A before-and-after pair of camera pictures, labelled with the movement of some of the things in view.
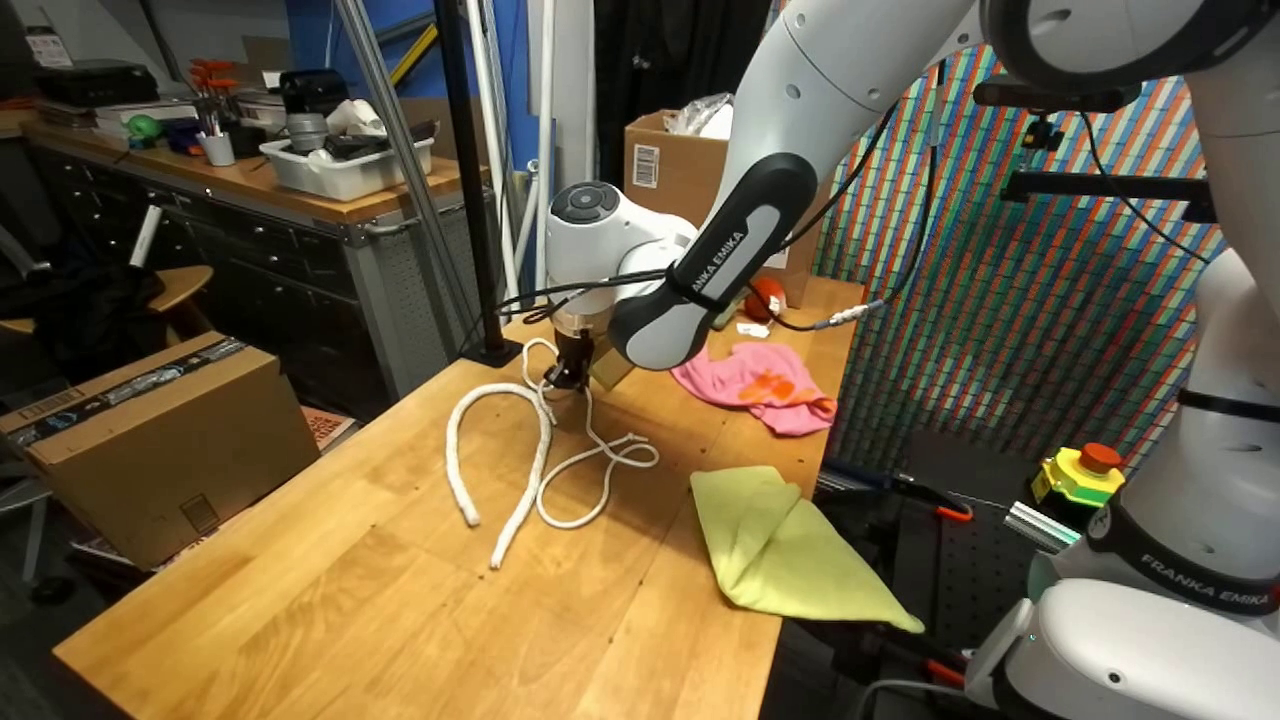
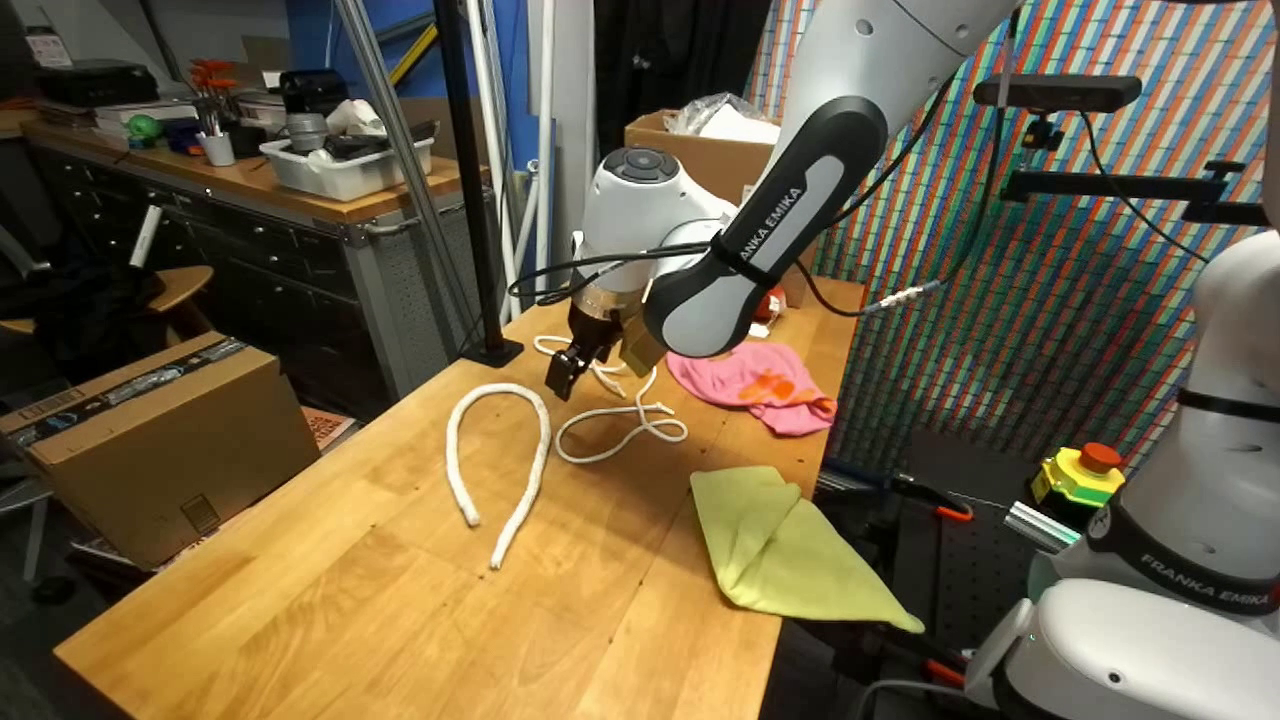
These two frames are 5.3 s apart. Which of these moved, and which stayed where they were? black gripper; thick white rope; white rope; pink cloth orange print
Moved: white rope
Stayed: thick white rope; black gripper; pink cloth orange print
